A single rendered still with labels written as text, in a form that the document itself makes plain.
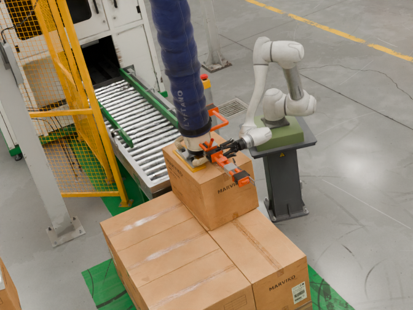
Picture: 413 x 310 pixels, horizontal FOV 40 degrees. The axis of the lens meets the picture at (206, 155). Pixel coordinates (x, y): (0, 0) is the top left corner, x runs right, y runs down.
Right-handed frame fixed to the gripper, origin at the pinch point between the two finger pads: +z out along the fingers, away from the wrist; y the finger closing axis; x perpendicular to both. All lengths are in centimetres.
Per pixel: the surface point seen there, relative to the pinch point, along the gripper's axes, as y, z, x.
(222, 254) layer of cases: 53, 20, -30
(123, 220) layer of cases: 53, 62, 47
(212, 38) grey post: 65, -163, 344
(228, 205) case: 38.8, -0.4, -4.4
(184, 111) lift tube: -27.9, 8.4, 19.1
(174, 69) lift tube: -57, 9, 19
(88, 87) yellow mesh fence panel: -14, 42, 138
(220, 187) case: 22.3, 2.6, -4.6
